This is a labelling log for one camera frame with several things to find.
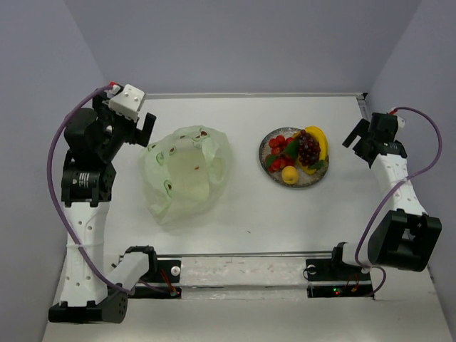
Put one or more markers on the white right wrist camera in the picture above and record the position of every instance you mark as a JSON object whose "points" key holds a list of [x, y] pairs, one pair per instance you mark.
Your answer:
{"points": [[401, 121]]}

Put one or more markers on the red fake fruit bunch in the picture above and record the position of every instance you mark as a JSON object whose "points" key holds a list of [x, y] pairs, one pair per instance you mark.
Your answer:
{"points": [[278, 158]]}

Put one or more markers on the yellow fake banana bunch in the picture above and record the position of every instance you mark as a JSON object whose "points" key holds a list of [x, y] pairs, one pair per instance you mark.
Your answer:
{"points": [[321, 138]]}

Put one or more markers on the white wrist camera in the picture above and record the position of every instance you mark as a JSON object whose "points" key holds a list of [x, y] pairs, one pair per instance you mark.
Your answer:
{"points": [[401, 121], [126, 101]]}

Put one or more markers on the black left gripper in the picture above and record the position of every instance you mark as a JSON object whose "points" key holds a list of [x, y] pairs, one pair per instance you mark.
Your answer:
{"points": [[141, 136]]}

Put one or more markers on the speckled grey round plate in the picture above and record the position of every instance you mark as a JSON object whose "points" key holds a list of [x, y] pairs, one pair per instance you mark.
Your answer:
{"points": [[304, 179]]}

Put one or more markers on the green printed plastic bag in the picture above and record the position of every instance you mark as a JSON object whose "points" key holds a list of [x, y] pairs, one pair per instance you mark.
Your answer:
{"points": [[185, 173]]}

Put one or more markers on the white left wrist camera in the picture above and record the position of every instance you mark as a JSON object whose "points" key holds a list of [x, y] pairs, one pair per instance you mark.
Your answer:
{"points": [[126, 101]]}

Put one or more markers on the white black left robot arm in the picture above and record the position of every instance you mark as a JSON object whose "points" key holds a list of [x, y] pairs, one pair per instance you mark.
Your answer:
{"points": [[94, 137]]}

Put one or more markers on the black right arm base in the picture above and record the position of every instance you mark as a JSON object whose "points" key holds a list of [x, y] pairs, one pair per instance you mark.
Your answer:
{"points": [[327, 280]]}

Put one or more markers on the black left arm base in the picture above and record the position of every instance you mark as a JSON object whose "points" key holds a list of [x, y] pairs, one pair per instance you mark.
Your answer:
{"points": [[164, 283]]}

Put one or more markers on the yellow fake lemon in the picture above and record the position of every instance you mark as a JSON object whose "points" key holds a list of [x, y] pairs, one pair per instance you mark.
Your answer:
{"points": [[290, 175]]}

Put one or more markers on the dark red fake cherries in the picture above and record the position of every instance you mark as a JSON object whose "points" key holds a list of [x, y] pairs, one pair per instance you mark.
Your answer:
{"points": [[308, 150]]}

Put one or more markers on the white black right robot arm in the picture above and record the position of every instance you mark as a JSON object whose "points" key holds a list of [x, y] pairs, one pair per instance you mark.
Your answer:
{"points": [[400, 234]]}

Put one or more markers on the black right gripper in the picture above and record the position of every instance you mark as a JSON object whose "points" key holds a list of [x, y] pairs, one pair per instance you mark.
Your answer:
{"points": [[361, 131]]}

